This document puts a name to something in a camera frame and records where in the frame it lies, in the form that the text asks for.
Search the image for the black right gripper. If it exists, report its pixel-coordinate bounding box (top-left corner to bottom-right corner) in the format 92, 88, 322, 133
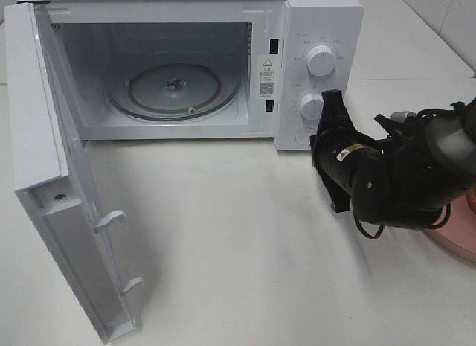
312, 89, 387, 213

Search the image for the white round door button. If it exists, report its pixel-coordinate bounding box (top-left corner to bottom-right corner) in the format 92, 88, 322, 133
295, 127, 316, 147

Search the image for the pink round plate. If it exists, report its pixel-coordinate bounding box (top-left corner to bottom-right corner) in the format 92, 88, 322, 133
425, 195, 475, 263

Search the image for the white microwave door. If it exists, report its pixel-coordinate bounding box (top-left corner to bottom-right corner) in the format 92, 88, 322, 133
4, 2, 141, 343

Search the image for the toy burger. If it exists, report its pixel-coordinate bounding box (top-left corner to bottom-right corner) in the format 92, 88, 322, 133
466, 188, 476, 214

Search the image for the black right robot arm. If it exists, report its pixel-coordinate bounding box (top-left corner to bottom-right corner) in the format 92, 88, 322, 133
310, 90, 475, 230

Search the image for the lower white round knob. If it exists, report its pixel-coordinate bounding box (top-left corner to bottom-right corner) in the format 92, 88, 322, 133
300, 93, 324, 121

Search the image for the white round knob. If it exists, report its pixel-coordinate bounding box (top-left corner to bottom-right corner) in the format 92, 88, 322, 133
306, 43, 337, 77
300, 93, 324, 121

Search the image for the upper white round knob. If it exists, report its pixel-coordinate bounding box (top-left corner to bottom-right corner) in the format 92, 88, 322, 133
306, 43, 337, 77

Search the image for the glass microwave turntable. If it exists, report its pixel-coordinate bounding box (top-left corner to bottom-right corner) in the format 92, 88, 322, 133
106, 51, 242, 122

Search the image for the white microwave oven body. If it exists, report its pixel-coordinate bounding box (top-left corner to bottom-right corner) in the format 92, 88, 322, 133
15, 0, 364, 150

